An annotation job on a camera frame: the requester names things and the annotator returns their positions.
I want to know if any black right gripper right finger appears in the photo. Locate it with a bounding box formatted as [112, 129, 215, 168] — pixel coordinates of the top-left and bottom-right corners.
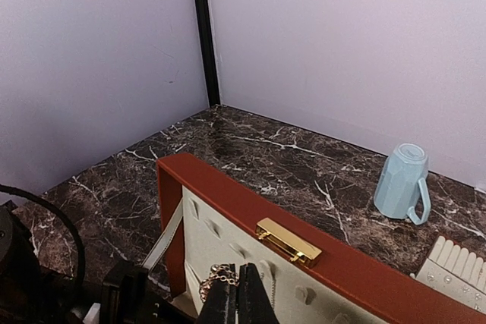
[238, 263, 279, 324]

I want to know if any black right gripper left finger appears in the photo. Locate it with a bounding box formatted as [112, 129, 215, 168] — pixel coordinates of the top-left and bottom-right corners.
[196, 282, 237, 324]

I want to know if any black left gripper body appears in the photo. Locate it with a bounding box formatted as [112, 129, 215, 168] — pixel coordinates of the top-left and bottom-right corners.
[1, 185, 183, 323]

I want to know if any gold chain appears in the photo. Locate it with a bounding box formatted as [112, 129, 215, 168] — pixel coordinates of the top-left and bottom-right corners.
[199, 263, 239, 302]

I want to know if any red jewelry box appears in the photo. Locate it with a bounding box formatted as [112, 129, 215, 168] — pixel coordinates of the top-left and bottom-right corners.
[147, 153, 485, 323]

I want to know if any light blue faceted mug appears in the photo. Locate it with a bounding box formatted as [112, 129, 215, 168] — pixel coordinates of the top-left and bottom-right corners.
[374, 143, 431, 225]

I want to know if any red jewelry display tray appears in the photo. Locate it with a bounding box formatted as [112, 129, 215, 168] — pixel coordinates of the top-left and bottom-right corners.
[410, 235, 485, 313]

